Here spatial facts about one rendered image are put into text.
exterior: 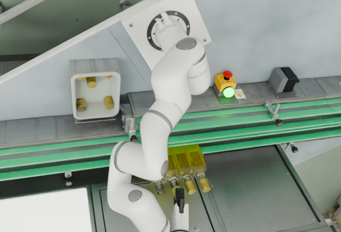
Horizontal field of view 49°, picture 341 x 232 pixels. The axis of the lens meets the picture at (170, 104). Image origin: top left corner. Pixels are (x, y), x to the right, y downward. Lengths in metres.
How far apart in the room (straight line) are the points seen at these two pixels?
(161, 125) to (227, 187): 0.80
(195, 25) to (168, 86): 0.44
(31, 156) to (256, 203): 0.93
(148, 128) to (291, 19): 0.86
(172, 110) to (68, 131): 0.63
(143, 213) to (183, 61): 0.40
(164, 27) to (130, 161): 0.49
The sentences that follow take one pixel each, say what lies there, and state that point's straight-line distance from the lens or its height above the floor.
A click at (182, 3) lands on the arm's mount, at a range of 1.28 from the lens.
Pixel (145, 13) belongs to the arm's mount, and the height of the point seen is 0.80.
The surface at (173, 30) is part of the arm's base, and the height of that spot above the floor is 0.88.
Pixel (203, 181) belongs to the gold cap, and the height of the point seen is 1.13.
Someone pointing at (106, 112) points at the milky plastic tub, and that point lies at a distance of 1.48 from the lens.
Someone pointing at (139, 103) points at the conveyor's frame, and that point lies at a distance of 1.48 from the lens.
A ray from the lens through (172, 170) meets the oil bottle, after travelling 1.44.
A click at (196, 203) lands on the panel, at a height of 1.14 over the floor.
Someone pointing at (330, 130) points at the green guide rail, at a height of 0.93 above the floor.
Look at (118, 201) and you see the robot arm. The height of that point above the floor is 1.34.
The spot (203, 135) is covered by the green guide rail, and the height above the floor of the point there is 0.95.
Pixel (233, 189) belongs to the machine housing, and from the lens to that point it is 1.69.
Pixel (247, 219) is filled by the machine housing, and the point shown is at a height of 1.23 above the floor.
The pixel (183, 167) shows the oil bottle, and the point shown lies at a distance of 1.46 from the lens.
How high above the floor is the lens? 1.85
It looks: 42 degrees down
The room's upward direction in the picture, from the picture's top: 160 degrees clockwise
